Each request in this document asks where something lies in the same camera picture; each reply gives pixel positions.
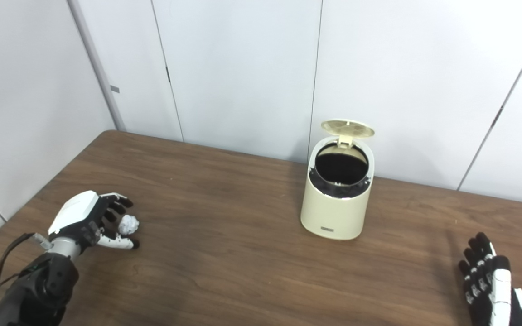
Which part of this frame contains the gray wall trim post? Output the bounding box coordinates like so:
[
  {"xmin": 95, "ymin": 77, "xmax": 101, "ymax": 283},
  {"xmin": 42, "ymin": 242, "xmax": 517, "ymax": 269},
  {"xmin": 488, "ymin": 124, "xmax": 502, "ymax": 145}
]
[{"xmin": 67, "ymin": 0, "xmax": 126, "ymax": 132}]

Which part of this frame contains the cream round bin lid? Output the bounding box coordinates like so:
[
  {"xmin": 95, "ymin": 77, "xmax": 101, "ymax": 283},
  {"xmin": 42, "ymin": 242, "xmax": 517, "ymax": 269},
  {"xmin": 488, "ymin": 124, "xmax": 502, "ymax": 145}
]
[{"xmin": 321, "ymin": 120, "xmax": 375, "ymax": 148}]

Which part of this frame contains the cream-colored round bin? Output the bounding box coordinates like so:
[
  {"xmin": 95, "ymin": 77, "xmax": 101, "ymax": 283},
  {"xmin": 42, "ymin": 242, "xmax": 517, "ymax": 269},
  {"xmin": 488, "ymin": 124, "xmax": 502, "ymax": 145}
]
[{"xmin": 300, "ymin": 120, "xmax": 375, "ymax": 240}]

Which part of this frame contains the white paper ball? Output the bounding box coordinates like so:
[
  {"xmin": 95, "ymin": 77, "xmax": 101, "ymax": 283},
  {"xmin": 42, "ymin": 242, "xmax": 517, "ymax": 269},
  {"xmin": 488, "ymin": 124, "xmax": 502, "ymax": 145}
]
[{"xmin": 118, "ymin": 215, "xmax": 140, "ymax": 235}]

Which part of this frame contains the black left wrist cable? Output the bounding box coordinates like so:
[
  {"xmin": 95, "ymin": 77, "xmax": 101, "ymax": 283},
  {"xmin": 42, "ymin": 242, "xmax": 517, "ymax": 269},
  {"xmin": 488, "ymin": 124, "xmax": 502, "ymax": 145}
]
[{"xmin": 0, "ymin": 232, "xmax": 53, "ymax": 317}]

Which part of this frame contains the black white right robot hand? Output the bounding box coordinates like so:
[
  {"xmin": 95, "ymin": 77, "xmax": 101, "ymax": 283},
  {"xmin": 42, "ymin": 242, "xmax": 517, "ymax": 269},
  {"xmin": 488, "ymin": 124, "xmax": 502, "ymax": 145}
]
[{"xmin": 459, "ymin": 232, "xmax": 522, "ymax": 326}]

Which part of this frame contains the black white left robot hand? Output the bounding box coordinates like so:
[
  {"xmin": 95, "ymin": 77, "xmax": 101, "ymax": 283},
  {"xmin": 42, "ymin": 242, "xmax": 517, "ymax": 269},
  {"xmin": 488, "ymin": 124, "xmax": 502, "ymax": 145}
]
[{"xmin": 48, "ymin": 191, "xmax": 140, "ymax": 250}]

